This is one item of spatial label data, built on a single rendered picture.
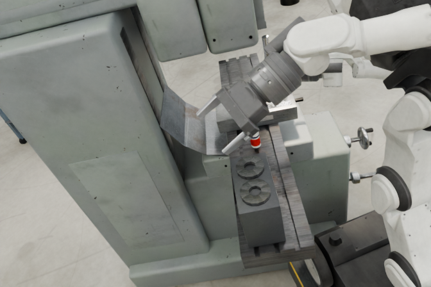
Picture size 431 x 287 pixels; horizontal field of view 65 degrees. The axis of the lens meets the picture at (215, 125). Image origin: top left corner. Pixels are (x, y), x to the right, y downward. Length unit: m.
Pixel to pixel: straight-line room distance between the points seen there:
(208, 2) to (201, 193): 0.92
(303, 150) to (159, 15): 0.84
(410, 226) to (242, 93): 0.78
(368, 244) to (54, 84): 1.32
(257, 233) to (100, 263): 1.61
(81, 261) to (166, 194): 1.15
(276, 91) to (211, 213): 1.26
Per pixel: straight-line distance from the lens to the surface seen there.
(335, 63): 1.25
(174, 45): 1.24
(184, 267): 2.03
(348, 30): 0.65
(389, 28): 0.67
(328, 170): 1.71
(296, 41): 0.66
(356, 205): 2.37
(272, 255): 1.15
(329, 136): 1.72
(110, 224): 1.83
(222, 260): 1.99
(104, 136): 1.38
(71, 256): 2.68
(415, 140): 0.99
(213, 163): 1.53
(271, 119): 1.49
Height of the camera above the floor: 1.92
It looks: 39 degrees down
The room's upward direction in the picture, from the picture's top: 16 degrees counter-clockwise
